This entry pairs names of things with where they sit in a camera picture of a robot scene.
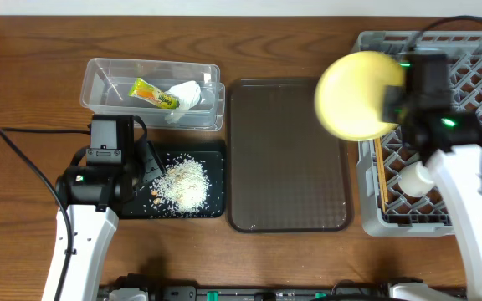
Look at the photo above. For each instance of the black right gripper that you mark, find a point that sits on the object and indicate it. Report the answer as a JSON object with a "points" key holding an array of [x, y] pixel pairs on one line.
{"points": [[392, 101]]}

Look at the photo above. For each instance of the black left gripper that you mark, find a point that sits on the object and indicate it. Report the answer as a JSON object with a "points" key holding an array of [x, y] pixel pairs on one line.
{"points": [[150, 163]]}

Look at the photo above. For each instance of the rice pile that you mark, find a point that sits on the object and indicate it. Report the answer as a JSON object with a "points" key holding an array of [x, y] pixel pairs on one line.
{"points": [[183, 189]]}

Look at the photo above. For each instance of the wooden chopstick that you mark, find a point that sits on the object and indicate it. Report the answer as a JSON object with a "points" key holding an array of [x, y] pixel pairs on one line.
{"points": [[384, 175], [379, 167]]}

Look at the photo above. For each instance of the pale green cup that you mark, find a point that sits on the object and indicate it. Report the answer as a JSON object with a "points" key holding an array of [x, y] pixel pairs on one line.
{"points": [[415, 180]]}

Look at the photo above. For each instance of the green yellow snack wrapper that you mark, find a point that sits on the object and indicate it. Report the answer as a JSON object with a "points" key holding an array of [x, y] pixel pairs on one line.
{"points": [[151, 94]]}

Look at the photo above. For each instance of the white tissue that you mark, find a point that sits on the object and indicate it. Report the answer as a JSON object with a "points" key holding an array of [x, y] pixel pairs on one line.
{"points": [[188, 95]]}

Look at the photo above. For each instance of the yellow plate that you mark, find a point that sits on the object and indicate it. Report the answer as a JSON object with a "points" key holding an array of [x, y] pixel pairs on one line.
{"points": [[350, 93]]}

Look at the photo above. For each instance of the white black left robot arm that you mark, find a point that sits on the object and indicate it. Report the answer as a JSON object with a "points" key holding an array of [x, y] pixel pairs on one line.
{"points": [[100, 179]]}

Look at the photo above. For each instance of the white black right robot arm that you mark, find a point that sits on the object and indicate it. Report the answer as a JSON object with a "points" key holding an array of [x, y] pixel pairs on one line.
{"points": [[457, 173]]}

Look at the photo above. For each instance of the black food waste tray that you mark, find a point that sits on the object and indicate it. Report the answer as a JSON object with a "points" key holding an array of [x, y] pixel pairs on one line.
{"points": [[212, 154]]}

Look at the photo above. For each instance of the clear plastic waste bin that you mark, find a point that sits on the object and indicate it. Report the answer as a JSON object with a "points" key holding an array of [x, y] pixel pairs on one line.
{"points": [[108, 82]]}

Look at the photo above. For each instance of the grey dishwasher rack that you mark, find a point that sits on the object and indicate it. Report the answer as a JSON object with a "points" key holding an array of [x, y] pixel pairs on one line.
{"points": [[385, 210]]}

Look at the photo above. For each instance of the dark brown serving tray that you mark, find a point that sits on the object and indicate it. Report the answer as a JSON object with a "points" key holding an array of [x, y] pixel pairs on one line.
{"points": [[286, 173]]}

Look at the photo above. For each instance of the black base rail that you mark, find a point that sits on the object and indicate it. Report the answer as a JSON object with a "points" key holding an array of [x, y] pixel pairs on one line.
{"points": [[142, 287]]}

